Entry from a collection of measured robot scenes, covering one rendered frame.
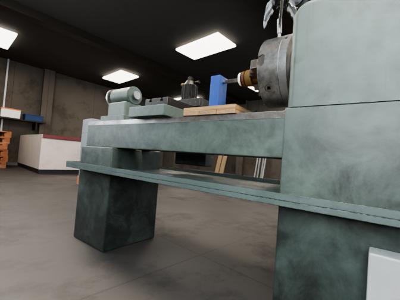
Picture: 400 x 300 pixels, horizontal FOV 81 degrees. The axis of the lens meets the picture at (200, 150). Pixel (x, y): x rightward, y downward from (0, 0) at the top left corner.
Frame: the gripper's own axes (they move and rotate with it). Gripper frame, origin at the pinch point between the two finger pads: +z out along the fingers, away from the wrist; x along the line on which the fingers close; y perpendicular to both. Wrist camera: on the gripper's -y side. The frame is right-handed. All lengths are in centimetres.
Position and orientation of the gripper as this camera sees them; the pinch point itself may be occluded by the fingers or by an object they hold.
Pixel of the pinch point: (280, 26)
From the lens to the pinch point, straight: 124.0
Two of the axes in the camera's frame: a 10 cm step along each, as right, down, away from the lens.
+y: -2.6, 1.2, -9.6
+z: 0.4, 9.9, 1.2
